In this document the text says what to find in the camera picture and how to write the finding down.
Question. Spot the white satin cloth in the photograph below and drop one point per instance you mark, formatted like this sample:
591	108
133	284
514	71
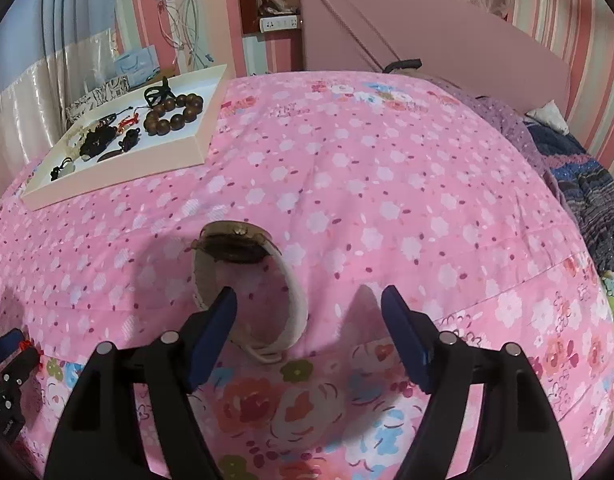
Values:
27	105

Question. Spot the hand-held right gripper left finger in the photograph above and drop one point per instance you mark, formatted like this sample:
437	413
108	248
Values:
214	340

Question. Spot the white power strip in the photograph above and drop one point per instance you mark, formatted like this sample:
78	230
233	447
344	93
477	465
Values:
279	23

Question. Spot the floral print gift bag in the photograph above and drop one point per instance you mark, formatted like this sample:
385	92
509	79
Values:
102	92

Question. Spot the purple dotted quilt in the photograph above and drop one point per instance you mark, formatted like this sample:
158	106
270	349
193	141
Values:
497	120

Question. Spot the light blue gift bag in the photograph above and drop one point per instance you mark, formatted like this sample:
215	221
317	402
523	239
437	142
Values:
137	62

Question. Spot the dark blue patterned blanket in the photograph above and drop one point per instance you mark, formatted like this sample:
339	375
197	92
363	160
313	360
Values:
587	200

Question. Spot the shallow white tray box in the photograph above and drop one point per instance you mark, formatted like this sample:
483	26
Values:
137	165

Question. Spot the pink floral blanket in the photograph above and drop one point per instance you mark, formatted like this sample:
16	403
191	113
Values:
387	185

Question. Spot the pink padded headboard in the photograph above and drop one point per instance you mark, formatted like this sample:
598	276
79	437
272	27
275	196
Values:
437	25

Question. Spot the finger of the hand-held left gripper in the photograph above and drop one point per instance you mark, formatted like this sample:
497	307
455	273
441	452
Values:
4	344
12	367

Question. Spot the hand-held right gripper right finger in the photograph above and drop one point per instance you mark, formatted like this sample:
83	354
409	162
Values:
407	340

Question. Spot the white pillow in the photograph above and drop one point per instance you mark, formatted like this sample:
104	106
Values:
549	116

